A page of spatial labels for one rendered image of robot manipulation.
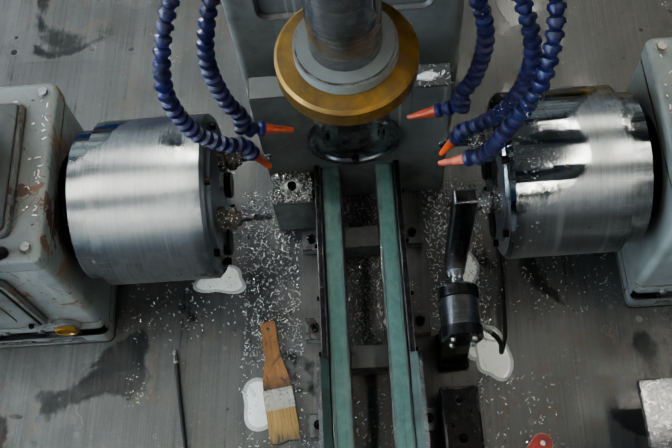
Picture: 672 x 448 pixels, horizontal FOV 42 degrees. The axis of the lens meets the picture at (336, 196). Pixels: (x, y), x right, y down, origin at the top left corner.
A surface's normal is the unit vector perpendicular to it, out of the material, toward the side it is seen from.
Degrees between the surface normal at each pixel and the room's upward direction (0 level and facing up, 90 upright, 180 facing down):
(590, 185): 35
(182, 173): 10
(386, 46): 0
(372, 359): 0
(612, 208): 55
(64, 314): 90
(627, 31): 0
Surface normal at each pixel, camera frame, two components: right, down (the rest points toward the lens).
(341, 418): -0.06, -0.44
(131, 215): -0.02, 0.17
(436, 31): 0.05, 0.90
